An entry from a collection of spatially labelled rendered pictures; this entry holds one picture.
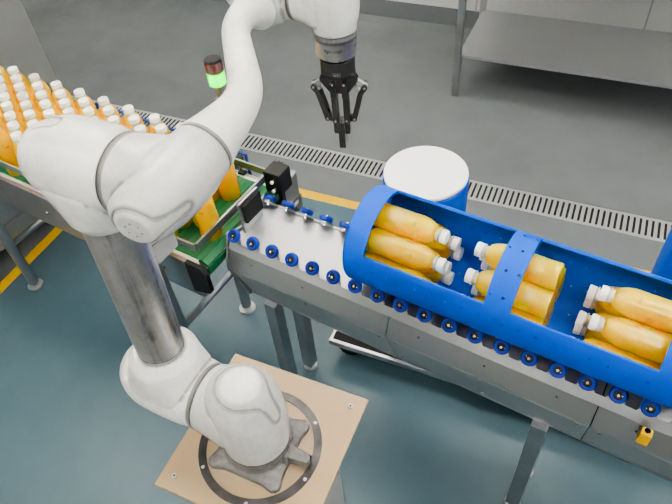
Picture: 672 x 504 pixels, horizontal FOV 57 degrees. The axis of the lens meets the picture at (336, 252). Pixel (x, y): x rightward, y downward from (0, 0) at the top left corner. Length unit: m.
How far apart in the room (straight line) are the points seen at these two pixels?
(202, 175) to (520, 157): 3.06
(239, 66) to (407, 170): 1.07
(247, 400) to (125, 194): 0.55
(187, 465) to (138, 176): 0.83
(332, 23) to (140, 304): 0.65
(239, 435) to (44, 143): 0.67
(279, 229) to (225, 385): 0.88
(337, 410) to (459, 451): 1.14
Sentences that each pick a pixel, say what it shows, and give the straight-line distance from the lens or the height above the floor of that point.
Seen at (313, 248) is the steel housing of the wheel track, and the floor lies 0.93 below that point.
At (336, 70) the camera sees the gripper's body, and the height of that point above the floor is 1.68.
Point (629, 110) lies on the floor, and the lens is 4.38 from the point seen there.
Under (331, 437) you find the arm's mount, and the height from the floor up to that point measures 1.01.
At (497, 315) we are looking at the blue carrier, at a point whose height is 1.13.
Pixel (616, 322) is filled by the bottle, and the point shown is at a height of 1.16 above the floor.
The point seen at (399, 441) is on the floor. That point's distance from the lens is 2.64.
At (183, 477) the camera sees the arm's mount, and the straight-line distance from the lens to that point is 1.55.
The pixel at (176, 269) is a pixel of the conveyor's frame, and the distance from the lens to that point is 2.17.
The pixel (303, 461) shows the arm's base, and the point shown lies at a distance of 1.47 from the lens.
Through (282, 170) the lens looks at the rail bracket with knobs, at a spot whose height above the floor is 1.00.
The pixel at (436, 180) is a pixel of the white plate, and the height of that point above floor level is 1.04.
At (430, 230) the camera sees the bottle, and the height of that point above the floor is 1.19.
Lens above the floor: 2.37
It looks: 47 degrees down
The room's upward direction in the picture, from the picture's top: 6 degrees counter-clockwise
